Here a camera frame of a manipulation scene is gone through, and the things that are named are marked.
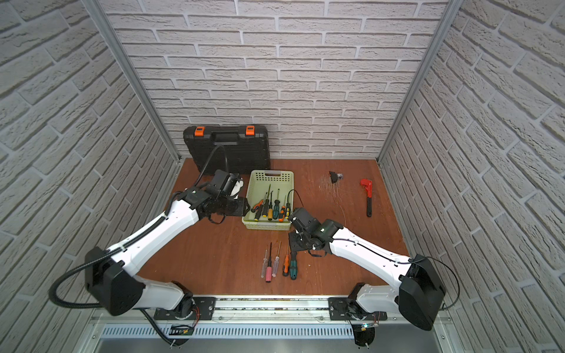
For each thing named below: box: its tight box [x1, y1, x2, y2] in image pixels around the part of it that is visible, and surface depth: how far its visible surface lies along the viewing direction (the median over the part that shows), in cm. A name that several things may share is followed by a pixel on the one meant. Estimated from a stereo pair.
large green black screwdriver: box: [289, 250, 298, 281], surface depth 83 cm
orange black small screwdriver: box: [282, 251, 290, 277], surface depth 83 cm
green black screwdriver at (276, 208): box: [272, 188, 281, 220], surface depth 99 cm
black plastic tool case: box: [183, 125, 271, 176], surface depth 94 cm
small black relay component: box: [328, 171, 344, 184], surface depth 112 cm
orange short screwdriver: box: [284, 197, 291, 220], surface depth 99 cm
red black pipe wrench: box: [360, 178, 373, 218], surface depth 108 cm
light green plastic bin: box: [241, 169, 295, 231], surface depth 102 cm
